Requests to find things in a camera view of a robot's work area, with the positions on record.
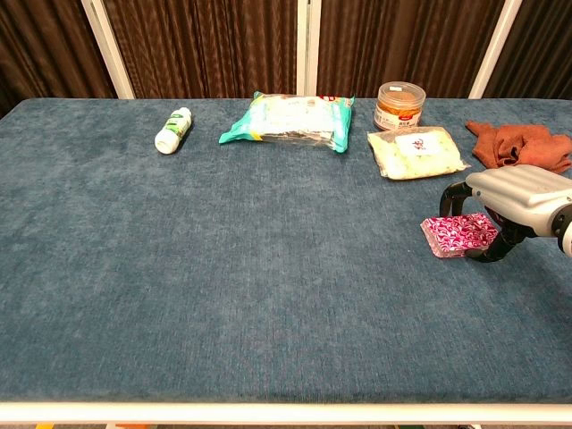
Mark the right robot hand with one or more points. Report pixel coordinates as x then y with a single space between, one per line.
518 192

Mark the pink patterned packet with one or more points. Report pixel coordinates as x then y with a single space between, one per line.
460 232

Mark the orange-brown cloth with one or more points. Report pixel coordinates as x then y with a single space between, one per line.
527 147

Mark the clear bag white candy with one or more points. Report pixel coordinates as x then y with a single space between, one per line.
415 156

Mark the clear round snack jar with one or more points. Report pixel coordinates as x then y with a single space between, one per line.
397 111

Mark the brown curtain panel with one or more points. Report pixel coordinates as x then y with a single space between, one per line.
44 44
201 44
540 44
402 40

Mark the teal wet wipes pack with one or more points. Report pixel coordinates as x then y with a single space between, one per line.
290 120

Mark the blue felt table cover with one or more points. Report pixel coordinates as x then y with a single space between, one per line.
223 268

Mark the white bottle green label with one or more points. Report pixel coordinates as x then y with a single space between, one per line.
172 132

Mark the white partition post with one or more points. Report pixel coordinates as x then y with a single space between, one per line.
107 49
308 44
493 49

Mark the white table frame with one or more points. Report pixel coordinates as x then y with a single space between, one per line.
286 413

